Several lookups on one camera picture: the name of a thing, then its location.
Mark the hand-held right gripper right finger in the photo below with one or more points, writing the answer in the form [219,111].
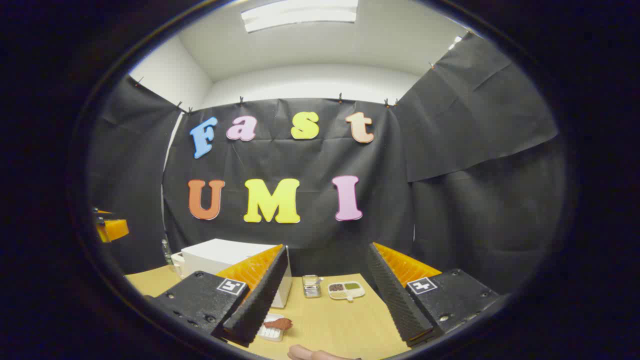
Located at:
[395,300]

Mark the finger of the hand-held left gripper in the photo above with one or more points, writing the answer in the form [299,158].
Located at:
[114,230]

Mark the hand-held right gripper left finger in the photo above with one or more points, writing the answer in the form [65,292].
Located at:
[260,300]

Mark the reddish brown meat piece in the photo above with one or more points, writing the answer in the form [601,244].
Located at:
[278,324]

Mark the white microwave oven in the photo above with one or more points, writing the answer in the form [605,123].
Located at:
[220,255]

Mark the small white rectangular plate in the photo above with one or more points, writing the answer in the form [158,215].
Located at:
[272,334]

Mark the white divided condiment dish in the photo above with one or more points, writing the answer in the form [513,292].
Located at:
[345,290]

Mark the clear utensil holder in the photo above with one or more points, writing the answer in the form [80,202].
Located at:
[311,289]

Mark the clear green-labelled water bottle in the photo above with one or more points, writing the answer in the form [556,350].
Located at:
[167,252]

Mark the white toaster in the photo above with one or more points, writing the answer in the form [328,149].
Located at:
[176,262]

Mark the black backdrop cloth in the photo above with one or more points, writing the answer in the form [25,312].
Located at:
[450,200]

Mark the row of small cloth clips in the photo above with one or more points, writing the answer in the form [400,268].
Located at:
[340,97]

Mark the ceiling light panel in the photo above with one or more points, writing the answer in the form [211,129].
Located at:
[456,42]
[300,12]

